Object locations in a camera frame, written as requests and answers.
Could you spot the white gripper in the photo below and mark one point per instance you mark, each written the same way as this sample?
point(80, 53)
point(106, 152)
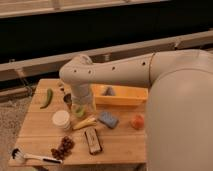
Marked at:
point(82, 94)

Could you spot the blue sponge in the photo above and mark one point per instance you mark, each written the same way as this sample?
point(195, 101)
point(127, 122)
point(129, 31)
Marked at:
point(108, 119)

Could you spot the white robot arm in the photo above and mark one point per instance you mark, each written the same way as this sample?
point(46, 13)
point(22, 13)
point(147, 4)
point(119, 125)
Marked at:
point(179, 109)

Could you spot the green cup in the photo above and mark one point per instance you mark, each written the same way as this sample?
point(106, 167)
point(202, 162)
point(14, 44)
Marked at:
point(78, 110)

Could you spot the white paper cup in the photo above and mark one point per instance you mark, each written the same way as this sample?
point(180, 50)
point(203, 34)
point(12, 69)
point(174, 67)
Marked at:
point(61, 119)

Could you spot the green pepper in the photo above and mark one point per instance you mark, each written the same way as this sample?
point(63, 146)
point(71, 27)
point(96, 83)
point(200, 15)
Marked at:
point(49, 96)

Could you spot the orange plastic bin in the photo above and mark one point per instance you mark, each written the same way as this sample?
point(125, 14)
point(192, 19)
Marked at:
point(130, 96)

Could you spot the brown chocolate bar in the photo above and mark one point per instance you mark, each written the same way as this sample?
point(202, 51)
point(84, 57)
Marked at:
point(93, 141)

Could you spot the bunch of dark grapes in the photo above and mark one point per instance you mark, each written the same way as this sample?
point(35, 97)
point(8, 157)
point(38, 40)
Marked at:
point(64, 148)

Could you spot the orange peach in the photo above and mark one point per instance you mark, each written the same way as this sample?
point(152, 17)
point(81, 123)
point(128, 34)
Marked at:
point(137, 122)

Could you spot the white dish brush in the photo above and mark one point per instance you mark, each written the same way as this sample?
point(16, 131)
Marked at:
point(22, 157)

